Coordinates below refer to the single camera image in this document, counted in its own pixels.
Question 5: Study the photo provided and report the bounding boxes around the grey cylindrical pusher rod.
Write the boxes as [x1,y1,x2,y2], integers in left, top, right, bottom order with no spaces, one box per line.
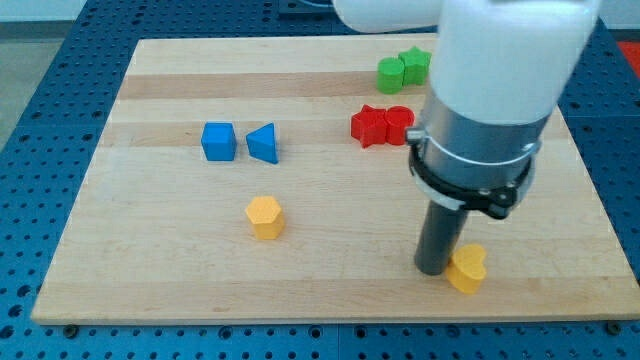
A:
[414,201,468,276]

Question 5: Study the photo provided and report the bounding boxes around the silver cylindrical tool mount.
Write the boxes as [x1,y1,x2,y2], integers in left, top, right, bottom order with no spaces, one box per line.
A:
[405,94,549,220]

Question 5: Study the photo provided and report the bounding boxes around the yellow heart block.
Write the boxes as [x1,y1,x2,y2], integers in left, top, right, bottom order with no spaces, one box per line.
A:
[444,244,487,295]

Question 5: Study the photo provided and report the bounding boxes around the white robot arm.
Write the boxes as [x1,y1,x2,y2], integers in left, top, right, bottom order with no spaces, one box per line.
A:
[333,0,601,275]

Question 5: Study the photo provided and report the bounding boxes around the wooden board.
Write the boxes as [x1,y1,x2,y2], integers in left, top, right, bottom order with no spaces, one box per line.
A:
[31,34,639,325]

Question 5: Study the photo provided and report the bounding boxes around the red cylinder block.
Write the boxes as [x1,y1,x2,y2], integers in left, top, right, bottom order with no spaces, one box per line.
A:
[385,106,415,146]

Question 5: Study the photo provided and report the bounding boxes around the red star block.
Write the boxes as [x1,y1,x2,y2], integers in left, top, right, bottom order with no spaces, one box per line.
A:
[350,105,387,148]

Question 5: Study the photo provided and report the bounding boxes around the green star block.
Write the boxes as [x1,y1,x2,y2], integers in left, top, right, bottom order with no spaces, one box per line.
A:
[398,46,431,86]

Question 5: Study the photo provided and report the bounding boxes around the green cylinder block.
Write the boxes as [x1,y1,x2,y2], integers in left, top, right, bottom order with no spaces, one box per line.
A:
[376,57,405,94]

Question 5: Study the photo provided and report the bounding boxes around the yellow hexagon block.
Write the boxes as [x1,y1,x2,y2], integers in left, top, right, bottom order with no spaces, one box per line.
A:
[245,196,285,240]

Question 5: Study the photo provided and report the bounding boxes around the blue triangle block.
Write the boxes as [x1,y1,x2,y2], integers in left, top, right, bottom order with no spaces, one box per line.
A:
[246,123,279,164]

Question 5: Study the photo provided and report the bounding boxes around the blue cube block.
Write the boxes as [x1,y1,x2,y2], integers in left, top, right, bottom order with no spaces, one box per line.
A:
[201,122,237,161]

